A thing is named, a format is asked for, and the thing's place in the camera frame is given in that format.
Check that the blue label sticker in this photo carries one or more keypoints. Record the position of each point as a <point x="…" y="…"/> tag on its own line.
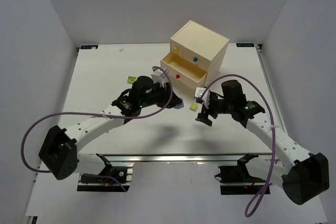
<point x="245" y="45"/>
<point x="88" y="47"/>

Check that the purple lego brick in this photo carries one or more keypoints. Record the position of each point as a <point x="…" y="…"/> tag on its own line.
<point x="179" y="106"/>

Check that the blue knob drawer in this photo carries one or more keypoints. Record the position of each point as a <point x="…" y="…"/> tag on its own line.
<point x="196" y="58"/>

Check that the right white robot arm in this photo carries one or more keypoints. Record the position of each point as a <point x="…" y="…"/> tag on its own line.
<point x="301" y="174"/>

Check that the pale lime square lego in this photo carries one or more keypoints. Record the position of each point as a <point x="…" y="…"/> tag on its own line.
<point x="194" y="106"/>

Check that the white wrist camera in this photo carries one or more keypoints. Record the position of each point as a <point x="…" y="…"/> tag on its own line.
<point x="159" y="76"/>
<point x="202" y="95"/>

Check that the left blue label sticker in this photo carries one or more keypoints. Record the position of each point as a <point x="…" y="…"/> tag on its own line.
<point x="88" y="47"/>

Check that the right blue label sticker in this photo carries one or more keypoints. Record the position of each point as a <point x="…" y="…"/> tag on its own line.
<point x="245" y="45"/>

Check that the aluminium front rail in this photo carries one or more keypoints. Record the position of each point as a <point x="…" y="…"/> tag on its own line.
<point x="173" y="158"/>

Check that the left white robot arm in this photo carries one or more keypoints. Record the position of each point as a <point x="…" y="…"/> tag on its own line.
<point x="61" y="148"/>

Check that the red knob drawer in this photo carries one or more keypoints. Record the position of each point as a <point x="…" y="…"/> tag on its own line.
<point x="180" y="69"/>

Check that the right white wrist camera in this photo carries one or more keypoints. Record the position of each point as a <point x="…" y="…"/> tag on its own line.
<point x="202" y="95"/>

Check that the yellow knob drawer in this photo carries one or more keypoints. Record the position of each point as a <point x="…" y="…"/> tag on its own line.
<point x="176" y="47"/>

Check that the cream drawer cabinet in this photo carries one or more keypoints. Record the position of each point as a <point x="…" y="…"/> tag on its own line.
<point x="205" y="42"/>

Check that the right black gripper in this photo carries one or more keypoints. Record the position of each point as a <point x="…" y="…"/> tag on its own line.
<point x="209" y="106"/>

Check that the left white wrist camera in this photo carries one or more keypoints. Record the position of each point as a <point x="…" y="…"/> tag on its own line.
<point x="159" y="76"/>

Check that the lime printed lego brick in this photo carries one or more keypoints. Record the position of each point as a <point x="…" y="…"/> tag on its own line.
<point x="131" y="79"/>

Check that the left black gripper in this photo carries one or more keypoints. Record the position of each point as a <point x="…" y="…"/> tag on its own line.
<point x="167" y="94"/>

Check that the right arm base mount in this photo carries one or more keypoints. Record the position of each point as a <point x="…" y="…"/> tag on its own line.
<point x="232" y="183"/>

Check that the aluminium right rail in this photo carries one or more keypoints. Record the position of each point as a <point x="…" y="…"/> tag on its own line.
<point x="280" y="123"/>

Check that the aluminium rail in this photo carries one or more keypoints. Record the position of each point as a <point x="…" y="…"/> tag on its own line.
<point x="280" y="123"/>
<point x="173" y="158"/>

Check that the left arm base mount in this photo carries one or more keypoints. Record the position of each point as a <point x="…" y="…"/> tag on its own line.
<point x="118" y="180"/>

